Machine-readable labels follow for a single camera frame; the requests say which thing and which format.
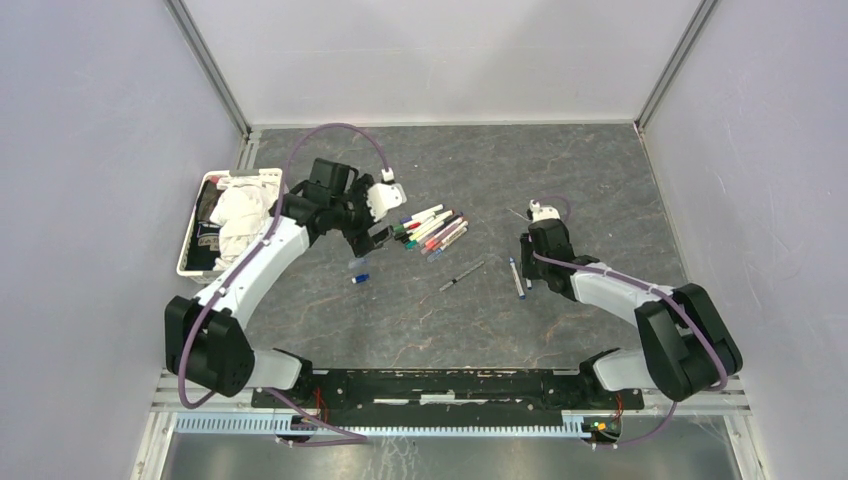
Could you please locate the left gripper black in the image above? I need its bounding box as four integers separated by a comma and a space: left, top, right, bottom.
329, 174, 394, 257

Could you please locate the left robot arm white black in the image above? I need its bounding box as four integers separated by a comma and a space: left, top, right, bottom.
164, 158, 406, 408

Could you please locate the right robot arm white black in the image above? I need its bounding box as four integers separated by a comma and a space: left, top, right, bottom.
519, 219, 744, 408

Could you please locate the black gel pen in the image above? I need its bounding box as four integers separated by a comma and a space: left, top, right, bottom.
439, 260, 486, 292

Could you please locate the black cap white marker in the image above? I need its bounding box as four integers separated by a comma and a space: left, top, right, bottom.
409, 219, 445, 242

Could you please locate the red cap white marker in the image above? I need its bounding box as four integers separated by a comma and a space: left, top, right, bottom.
394, 210, 454, 242

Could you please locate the red cap pink marker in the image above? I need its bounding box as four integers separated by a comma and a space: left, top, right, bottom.
420, 218, 467, 255

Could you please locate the white crumpled cloth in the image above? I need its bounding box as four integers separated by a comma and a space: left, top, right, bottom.
210, 177, 280, 271

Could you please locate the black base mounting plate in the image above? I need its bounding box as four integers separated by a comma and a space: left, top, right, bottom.
285, 368, 645, 427

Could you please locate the white plastic basket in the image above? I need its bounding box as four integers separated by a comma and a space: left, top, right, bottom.
176, 168, 282, 285

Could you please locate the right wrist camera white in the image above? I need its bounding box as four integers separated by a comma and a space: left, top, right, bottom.
527, 200, 562, 223

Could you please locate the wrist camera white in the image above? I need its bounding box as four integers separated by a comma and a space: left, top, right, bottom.
527, 200, 562, 223
366, 168, 407, 222

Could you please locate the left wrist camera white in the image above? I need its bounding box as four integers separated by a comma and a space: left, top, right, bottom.
366, 168, 407, 222

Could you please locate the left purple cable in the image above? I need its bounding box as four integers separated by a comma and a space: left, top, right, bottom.
177, 123, 395, 448

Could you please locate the purple cable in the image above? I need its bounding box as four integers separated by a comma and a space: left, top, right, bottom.
177, 123, 395, 448
527, 194, 730, 450

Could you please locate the white slotted cable duct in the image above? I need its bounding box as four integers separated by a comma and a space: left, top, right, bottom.
173, 413, 598, 439

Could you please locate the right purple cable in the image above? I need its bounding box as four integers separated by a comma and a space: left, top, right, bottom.
527, 194, 730, 450

